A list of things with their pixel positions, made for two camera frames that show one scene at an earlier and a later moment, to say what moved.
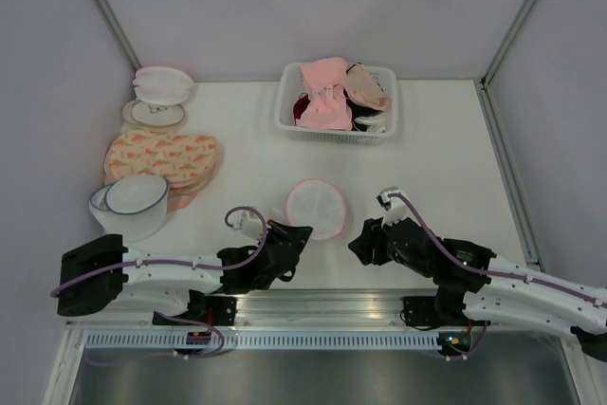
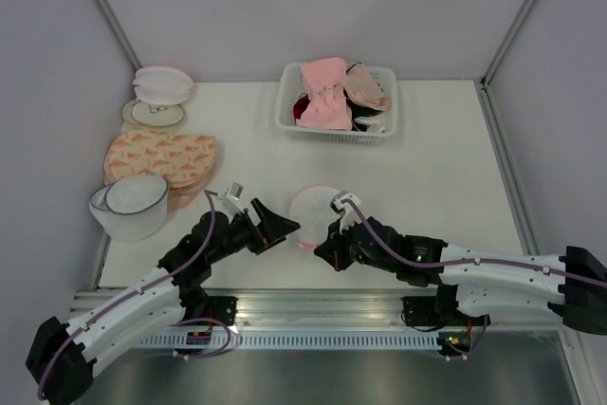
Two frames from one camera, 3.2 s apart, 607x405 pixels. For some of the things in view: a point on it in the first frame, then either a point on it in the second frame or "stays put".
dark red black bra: x=300 y=105 stays put
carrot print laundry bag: x=179 y=158 stays put
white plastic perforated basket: x=290 y=86 stays put
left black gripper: x=299 y=234 → x=277 y=226
